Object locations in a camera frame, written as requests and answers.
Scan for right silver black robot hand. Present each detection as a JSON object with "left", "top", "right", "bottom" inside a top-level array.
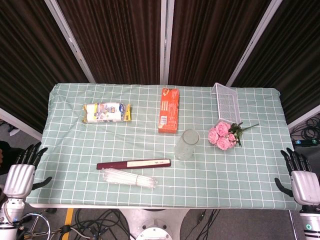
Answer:
[{"left": 274, "top": 147, "right": 320, "bottom": 207}]

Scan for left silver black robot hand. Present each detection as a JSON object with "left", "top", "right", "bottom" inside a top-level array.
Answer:
[{"left": 2, "top": 141, "right": 53, "bottom": 200}]

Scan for pink artificial flower bouquet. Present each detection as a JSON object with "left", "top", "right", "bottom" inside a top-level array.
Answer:
[{"left": 207, "top": 121, "right": 260, "bottom": 151}]

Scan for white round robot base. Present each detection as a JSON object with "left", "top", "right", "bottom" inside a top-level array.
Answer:
[{"left": 119, "top": 208, "right": 189, "bottom": 240}]

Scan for clear glass cup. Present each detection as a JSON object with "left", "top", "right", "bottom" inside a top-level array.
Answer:
[{"left": 174, "top": 129, "right": 201, "bottom": 161}]

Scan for grey metal table leg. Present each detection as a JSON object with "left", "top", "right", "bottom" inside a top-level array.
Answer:
[{"left": 289, "top": 209, "right": 299, "bottom": 240}]

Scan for black power strip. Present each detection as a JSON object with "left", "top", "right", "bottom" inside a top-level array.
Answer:
[{"left": 292, "top": 138, "right": 320, "bottom": 147}]

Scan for green white checked tablecloth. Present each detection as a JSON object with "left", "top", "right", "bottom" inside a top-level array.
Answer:
[{"left": 25, "top": 82, "right": 302, "bottom": 210}]

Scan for dark red long fan box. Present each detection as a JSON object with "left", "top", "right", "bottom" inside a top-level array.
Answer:
[{"left": 96, "top": 158, "right": 172, "bottom": 171}]

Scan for wrapped bundle of white straws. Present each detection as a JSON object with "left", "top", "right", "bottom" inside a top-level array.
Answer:
[{"left": 101, "top": 167, "right": 159, "bottom": 189}]

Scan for packaged white trash bag rolls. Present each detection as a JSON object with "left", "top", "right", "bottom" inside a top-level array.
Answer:
[{"left": 82, "top": 101, "right": 133, "bottom": 125}]

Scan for dark brown ribbed partition panel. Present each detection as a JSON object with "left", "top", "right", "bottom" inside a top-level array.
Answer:
[
  {"left": 167, "top": 0, "right": 272, "bottom": 86},
  {"left": 232, "top": 0, "right": 320, "bottom": 125},
  {"left": 56, "top": 0, "right": 163, "bottom": 85},
  {"left": 0, "top": 0, "right": 90, "bottom": 133}
]

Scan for orange cardboard box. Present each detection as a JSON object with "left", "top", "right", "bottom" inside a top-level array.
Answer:
[{"left": 157, "top": 87, "right": 181, "bottom": 134}]

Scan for metal ring with spokes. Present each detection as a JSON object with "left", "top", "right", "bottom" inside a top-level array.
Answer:
[{"left": 22, "top": 211, "right": 52, "bottom": 240}]

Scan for coiled black cables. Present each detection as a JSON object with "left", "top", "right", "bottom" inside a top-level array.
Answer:
[{"left": 291, "top": 113, "right": 320, "bottom": 141}]

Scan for white partition frame post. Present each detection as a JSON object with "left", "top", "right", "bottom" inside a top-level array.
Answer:
[
  {"left": 225, "top": 0, "right": 286, "bottom": 88},
  {"left": 159, "top": 0, "right": 175, "bottom": 85},
  {"left": 287, "top": 104, "right": 320, "bottom": 130},
  {"left": 44, "top": 0, "right": 96, "bottom": 84},
  {"left": 0, "top": 107, "right": 43, "bottom": 141}
]

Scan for black floor cable bundle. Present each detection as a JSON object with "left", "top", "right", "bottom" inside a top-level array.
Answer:
[{"left": 72, "top": 208, "right": 133, "bottom": 240}]

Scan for black cable with plug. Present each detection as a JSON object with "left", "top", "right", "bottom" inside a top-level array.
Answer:
[{"left": 192, "top": 209, "right": 221, "bottom": 240}]

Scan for white wire mesh basket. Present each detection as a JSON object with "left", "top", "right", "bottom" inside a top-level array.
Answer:
[{"left": 211, "top": 82, "right": 241, "bottom": 126}]

